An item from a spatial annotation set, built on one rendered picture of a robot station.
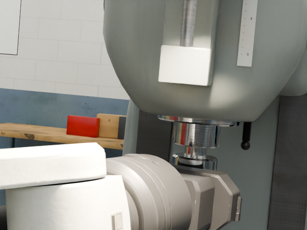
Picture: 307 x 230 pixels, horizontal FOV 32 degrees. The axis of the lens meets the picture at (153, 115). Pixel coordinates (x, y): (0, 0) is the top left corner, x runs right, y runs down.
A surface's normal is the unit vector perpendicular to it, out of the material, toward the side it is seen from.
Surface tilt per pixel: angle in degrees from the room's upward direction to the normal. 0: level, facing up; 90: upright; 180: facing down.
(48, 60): 90
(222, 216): 89
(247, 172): 90
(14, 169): 82
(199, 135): 90
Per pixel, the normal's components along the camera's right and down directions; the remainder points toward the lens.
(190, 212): 0.90, 0.02
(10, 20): -0.21, 0.04
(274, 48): 0.26, 0.23
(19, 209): -0.56, 0.01
